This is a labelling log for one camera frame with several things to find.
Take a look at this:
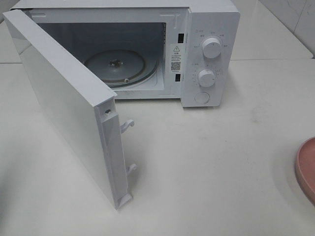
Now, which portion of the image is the upper white power knob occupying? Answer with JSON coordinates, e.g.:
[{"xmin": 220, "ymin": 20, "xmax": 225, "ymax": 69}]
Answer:
[{"xmin": 201, "ymin": 37, "xmax": 221, "ymax": 59}]

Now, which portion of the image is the white microwave door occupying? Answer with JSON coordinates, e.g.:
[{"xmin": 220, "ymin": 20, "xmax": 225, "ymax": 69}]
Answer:
[{"xmin": 4, "ymin": 10, "xmax": 136, "ymax": 208}]

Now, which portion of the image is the glass microwave turntable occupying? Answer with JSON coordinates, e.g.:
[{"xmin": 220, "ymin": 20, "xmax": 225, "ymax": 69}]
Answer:
[{"xmin": 85, "ymin": 50, "xmax": 146, "ymax": 86}]

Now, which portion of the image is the white timer knob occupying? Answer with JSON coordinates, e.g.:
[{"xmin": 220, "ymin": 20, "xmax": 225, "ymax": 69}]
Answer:
[{"xmin": 198, "ymin": 69, "xmax": 216, "ymax": 88}]

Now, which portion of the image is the round white door button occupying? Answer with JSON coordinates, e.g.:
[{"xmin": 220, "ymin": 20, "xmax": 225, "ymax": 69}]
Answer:
[{"xmin": 194, "ymin": 92, "xmax": 210, "ymax": 104}]

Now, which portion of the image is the white microwave oven body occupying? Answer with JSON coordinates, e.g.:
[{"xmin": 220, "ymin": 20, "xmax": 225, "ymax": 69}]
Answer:
[{"xmin": 4, "ymin": 0, "xmax": 240, "ymax": 107}]

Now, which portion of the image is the white warning label sticker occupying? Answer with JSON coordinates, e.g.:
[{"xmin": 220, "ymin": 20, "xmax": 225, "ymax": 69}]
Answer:
[{"xmin": 169, "ymin": 44, "xmax": 184, "ymax": 72}]

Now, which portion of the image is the pink round plate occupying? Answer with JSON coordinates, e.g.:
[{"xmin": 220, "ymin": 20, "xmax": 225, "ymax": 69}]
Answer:
[{"xmin": 295, "ymin": 137, "xmax": 315, "ymax": 205}]

